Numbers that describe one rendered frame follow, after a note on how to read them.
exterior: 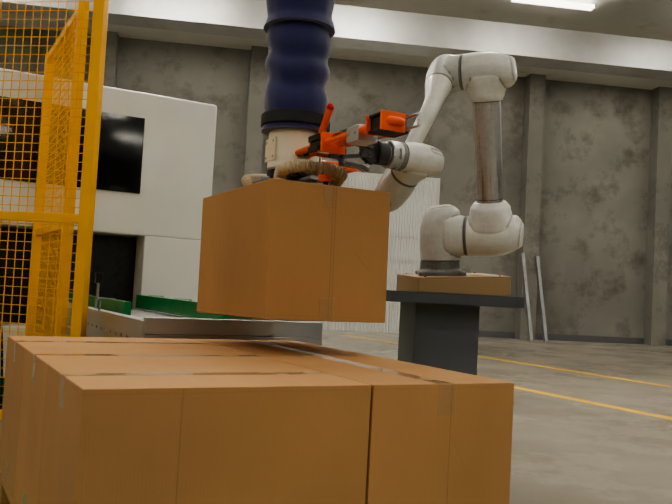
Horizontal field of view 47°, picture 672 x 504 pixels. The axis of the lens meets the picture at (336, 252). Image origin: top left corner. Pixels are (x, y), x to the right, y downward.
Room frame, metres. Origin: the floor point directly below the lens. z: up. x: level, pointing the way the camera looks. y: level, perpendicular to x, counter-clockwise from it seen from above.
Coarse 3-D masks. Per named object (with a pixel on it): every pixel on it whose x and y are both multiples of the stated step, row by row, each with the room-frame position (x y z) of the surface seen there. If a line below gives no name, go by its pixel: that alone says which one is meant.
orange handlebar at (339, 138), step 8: (392, 120) 1.93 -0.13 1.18; (400, 120) 1.94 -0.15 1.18; (360, 128) 2.06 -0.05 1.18; (336, 136) 2.18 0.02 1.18; (344, 136) 2.14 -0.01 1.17; (328, 144) 2.24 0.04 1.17; (336, 144) 2.21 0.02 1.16; (344, 144) 2.20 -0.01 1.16; (296, 152) 2.43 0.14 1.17; (304, 152) 2.38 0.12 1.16; (344, 168) 2.65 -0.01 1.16; (352, 168) 2.66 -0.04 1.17; (328, 176) 2.85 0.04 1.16
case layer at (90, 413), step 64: (64, 384) 1.51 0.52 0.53; (128, 384) 1.44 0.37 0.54; (192, 384) 1.49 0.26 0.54; (256, 384) 1.54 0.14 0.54; (320, 384) 1.60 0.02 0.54; (384, 384) 1.66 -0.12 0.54; (448, 384) 1.74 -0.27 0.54; (512, 384) 1.83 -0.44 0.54; (0, 448) 2.37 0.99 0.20; (64, 448) 1.47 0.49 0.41; (128, 448) 1.40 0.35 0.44; (192, 448) 1.46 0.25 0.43; (256, 448) 1.52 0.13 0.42; (320, 448) 1.59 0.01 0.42; (384, 448) 1.66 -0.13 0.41; (448, 448) 1.74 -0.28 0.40
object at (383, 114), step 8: (384, 112) 1.94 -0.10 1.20; (392, 112) 1.95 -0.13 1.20; (368, 120) 2.00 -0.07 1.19; (376, 120) 1.98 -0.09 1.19; (384, 120) 1.94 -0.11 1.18; (368, 128) 2.00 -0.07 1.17; (376, 128) 1.97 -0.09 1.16; (384, 128) 1.94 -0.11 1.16; (392, 128) 1.95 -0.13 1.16; (400, 128) 1.96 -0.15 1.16; (384, 136) 2.03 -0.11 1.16; (392, 136) 2.02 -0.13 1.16
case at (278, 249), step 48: (240, 192) 2.36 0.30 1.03; (288, 192) 2.18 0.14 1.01; (336, 192) 2.25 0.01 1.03; (384, 192) 2.33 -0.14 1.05; (240, 240) 2.34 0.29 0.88; (288, 240) 2.18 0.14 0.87; (336, 240) 2.26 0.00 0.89; (384, 240) 2.33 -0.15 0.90; (240, 288) 2.32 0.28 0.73; (288, 288) 2.18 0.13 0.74; (336, 288) 2.26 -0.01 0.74; (384, 288) 2.34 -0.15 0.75
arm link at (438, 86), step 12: (432, 84) 2.71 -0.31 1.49; (444, 84) 2.71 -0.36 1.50; (432, 96) 2.67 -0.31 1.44; (444, 96) 2.70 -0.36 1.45; (432, 108) 2.65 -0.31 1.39; (420, 120) 2.64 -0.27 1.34; (432, 120) 2.65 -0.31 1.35; (420, 132) 2.64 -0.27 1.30; (384, 180) 2.51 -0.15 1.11; (396, 180) 2.47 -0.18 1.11; (396, 192) 2.50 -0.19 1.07; (408, 192) 2.51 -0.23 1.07; (396, 204) 2.54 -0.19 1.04
